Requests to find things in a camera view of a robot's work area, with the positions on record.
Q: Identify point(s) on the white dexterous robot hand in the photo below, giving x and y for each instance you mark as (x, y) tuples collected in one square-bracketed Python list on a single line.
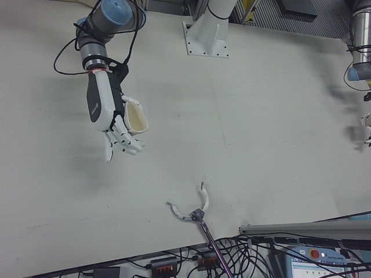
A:
[(368, 130), (98, 101)]

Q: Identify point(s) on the white paper cup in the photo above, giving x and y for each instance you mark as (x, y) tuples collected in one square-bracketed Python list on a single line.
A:
[(136, 118)]

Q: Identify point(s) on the UR5e robot arm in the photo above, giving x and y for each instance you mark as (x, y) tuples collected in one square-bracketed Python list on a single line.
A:
[(360, 29), (110, 17)]

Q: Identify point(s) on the black power strip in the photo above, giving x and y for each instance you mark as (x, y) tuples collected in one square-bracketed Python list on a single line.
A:
[(290, 240)]

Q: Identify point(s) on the dark grey box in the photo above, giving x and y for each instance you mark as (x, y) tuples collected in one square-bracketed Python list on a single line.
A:
[(298, 8)]

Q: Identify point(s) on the teach pendant with red button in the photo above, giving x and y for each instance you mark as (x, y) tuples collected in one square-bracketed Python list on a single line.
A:
[(307, 263)]

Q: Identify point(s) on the grey ribbed panel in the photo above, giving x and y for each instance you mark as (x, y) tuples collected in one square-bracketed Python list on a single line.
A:
[(269, 17)]

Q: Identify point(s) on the reach grabber tool purple shaft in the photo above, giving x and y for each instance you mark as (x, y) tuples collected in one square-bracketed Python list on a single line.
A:
[(198, 214)]

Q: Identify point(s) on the plain black box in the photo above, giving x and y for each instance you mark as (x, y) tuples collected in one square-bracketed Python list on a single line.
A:
[(105, 272)]

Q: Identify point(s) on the black adapter box orange ports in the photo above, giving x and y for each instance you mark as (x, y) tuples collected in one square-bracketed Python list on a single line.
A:
[(163, 265), (207, 258)]

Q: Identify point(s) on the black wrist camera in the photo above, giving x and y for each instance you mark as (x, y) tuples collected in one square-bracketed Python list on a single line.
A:
[(123, 69), (368, 96)]

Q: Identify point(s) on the aluminium profile rail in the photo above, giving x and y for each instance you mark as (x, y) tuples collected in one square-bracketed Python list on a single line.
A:
[(290, 228)]

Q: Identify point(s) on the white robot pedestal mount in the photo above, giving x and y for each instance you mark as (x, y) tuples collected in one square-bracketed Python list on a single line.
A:
[(207, 34)]

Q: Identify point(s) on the aluminium frame post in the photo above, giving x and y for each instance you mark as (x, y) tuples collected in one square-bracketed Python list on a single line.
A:
[(200, 8)]

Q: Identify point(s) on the yellow black striped post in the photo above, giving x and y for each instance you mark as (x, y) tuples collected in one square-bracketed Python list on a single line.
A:
[(249, 11)]

